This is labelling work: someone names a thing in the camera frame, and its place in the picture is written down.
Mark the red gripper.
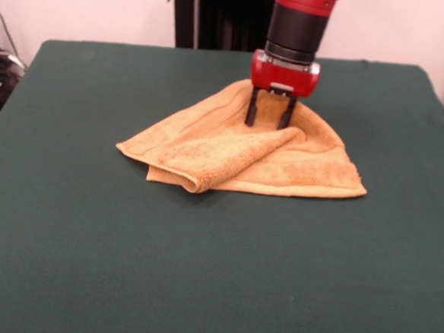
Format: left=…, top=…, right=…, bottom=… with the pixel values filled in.
left=243, top=48, right=323, bottom=135

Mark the yellow terry towel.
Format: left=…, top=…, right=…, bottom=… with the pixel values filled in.
left=113, top=70, right=376, bottom=206

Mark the dark green table cloth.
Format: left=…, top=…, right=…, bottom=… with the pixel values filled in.
left=0, top=34, right=444, bottom=333

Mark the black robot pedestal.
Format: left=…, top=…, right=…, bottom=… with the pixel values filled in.
left=163, top=0, right=276, bottom=56

